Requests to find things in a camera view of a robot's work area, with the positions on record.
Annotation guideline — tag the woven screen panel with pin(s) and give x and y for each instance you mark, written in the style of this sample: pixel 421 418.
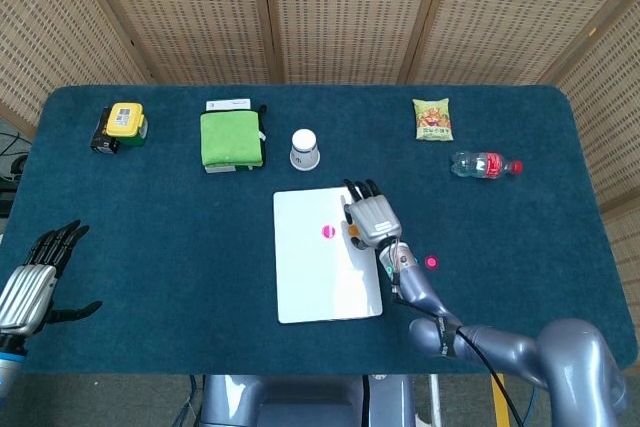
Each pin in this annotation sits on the woven screen panel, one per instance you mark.
pixel 610 122
pixel 500 12
pixel 190 12
pixel 50 22
pixel 350 12

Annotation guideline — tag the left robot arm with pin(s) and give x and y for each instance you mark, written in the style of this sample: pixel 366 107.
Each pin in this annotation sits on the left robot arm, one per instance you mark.
pixel 7 362

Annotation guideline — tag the folded green towel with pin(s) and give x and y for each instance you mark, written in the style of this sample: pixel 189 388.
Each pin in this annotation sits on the folded green towel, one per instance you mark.
pixel 231 139

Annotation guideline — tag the clear bottle red label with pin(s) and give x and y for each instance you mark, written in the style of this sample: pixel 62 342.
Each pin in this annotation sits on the clear bottle red label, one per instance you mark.
pixel 482 165

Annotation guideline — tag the green container yellow lid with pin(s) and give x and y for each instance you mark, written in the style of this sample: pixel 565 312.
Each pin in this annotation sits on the green container yellow lid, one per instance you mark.
pixel 127 119

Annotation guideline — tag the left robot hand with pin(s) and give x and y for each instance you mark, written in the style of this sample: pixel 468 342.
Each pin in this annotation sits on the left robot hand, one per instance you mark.
pixel 27 297

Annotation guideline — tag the white paper cup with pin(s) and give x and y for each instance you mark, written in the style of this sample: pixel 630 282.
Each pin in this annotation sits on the white paper cup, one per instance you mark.
pixel 304 149

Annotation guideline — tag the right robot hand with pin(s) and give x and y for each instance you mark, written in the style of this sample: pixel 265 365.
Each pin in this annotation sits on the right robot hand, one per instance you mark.
pixel 375 222

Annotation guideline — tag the white and green box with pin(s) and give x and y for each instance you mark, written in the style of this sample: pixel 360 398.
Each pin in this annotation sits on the white and green box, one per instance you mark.
pixel 227 104

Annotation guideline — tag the white table leg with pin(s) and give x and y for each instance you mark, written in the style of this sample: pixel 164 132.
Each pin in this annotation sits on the white table leg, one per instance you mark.
pixel 435 397

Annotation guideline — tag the green pea snack bag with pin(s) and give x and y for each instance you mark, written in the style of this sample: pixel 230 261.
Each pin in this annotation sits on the green pea snack bag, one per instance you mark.
pixel 433 119

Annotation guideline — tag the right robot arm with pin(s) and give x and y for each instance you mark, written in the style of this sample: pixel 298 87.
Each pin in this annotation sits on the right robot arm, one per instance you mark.
pixel 565 362

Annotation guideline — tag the white rectangular board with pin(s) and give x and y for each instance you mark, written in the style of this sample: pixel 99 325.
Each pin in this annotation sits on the white rectangular board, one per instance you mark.
pixel 310 277

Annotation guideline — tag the red round magnet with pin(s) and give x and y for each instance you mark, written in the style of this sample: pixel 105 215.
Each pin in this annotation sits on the red round magnet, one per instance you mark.
pixel 328 232
pixel 431 262

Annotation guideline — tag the teal table cloth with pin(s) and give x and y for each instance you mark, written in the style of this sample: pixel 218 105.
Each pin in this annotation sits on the teal table cloth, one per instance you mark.
pixel 150 247

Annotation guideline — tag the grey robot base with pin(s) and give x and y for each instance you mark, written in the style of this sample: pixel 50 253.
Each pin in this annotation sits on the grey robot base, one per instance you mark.
pixel 300 402

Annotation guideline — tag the small black box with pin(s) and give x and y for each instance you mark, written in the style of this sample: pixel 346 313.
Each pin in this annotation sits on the small black box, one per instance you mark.
pixel 102 139

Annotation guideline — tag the orange round magnet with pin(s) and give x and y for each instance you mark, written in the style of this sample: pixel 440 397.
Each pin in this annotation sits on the orange round magnet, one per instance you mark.
pixel 354 232

